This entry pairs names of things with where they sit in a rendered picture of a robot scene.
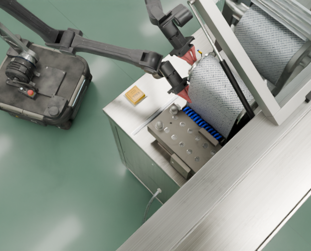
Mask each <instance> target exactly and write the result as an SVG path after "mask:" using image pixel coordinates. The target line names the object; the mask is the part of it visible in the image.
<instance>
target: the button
mask: <svg viewBox="0 0 311 251"><path fill-rule="evenodd" d="M125 96H126V97H127V98H128V99H129V100H130V101H131V102H132V103H133V104H134V105H135V104H137V103H138V102H139V101H140V100H141V99H142V98H144V97H145V93H144V92H143V91H142V90H141V89H139V88H138V87H137V86H136V85H135V86H133V87H132V88H131V89H130V90H129V91H127V92H126V93H125Z"/></svg>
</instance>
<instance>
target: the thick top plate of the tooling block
mask: <svg viewBox="0 0 311 251"><path fill-rule="evenodd" d="M173 105H175V106H176V104H175V103H173V104H171V105H170V106H169V107H168V108H167V109H166V110H165V111H163V112H162V113H161V114H160V115H159V116H158V117H157V118H155V119H154V120H153V121H152V122H151V123H150V124H149V125H147V126H148V132H149V133H150V134H151V135H152V136H153V137H154V138H155V139H156V140H157V141H158V142H159V143H160V144H161V145H163V146H164V147H165V148H166V149H167V150H168V151H169V152H170V153H171V154H172V155H173V154H174V153H175V154H176V155H177V156H178V157H179V158H180V159H181V160H182V161H183V162H184V163H185V164H186V165H187V166H188V167H189V168H190V169H191V172H190V173H191V174H192V175H194V174H195V173H196V172H197V171H198V170H199V169H200V168H201V167H202V166H204V165H205V164H206V163H207V162H208V161H209V160H210V159H211V158H212V157H213V156H214V155H215V154H216V153H217V152H218V151H219V150H220V149H221V148H222V146H221V145H220V144H218V145H217V146H216V147H214V146H213V145H212V144H211V143H210V142H209V141H208V140H206V139H205V138H204V137H203V136H202V135H201V134H200V133H199V130H200V129H201V127H200V126H199V125H198V124H197V123H196V122H195V121H193V120H192V119H191V118H190V117H189V116H188V115H187V114H186V113H185V112H184V111H183V110H181V109H180V110H178V113H177V114H176V115H172V114H170V112H169V110H170V108H171V106H173ZM158 121H161V122H162V123H163V126H164V128H163V129H162V130H157V129H156V127H155V125H156V123H157V122H158Z"/></svg>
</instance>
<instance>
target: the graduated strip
mask: <svg viewBox="0 0 311 251"><path fill-rule="evenodd" d="M178 98H179V96H178V95H174V96H173V97H172V98H171V99H170V100H169V101H168V102H166V103H165V104H164V105H163V106H162V107H161V108H160V109H158V110H157V111H156V112H155V113H154V114H153V115H152V116H150V117H149V118H148V119H147V120H146V121H145V122H143V123H142V124H141V125H140V126H139V127H138V128H137V129H135V130H134V131H133V132H132V133H131V135H132V136H135V135H137V134H138V133H139V132H140V131H141V130H142V129H143V128H145V127H146V126H147V125H148V124H149V123H150V122H151V121H153V120H154V119H155V118H156V117H157V116H158V115H159V114H161V113H162V112H163V111H164V110H165V109H166V108H167V107H169V106H170V105H171V104H172V103H173V102H174V101H175V100H177V99H178Z"/></svg>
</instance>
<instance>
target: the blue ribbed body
mask: <svg viewBox="0 0 311 251"><path fill-rule="evenodd" d="M183 111H184V112H185V111H186V112H185V113H186V114H188V113H189V114H188V116H191V117H190V118H191V119H193V118H194V119H193V121H196V123H197V124H198V123H199V124H198V125H199V126H201V125H202V126H201V128H202V127H204V129H206V130H207V131H208V132H209V133H210V134H211V135H212V136H213V137H215V139H216V140H218V141H219V142H221V141H222V136H221V135H220V134H219V133H217V131H214V129H213V128H211V126H210V125H209V124H208V123H206V121H203V119H201V117H200V116H198V114H196V113H195V111H193V109H191V108H190V107H185V108H184V109H183ZM219 135H220V136H219Z"/></svg>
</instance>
